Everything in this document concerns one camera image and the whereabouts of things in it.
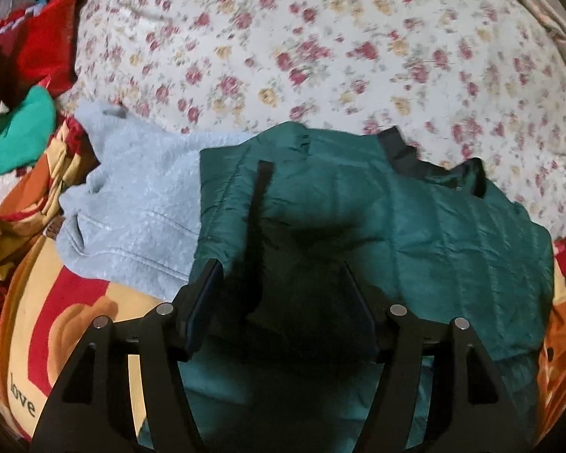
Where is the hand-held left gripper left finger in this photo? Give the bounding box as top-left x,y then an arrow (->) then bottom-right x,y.
31,259 -> 225,453

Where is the rose printed blanket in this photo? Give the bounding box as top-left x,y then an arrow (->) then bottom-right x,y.
0,118 -> 566,447

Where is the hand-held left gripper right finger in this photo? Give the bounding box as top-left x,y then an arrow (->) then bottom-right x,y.
340,262 -> 534,453

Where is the floral bed sheet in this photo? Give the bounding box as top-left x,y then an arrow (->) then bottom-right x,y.
59,0 -> 566,241

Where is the teal green garment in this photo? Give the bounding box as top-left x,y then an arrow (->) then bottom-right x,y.
0,86 -> 58,186

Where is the dark green quilted jacket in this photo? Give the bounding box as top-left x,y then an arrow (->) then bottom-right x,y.
139,122 -> 555,453

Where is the red garment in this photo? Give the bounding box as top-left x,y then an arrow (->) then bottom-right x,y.
0,0 -> 85,121

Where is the light blue fleece garment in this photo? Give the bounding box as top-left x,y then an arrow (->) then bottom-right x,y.
57,100 -> 261,297

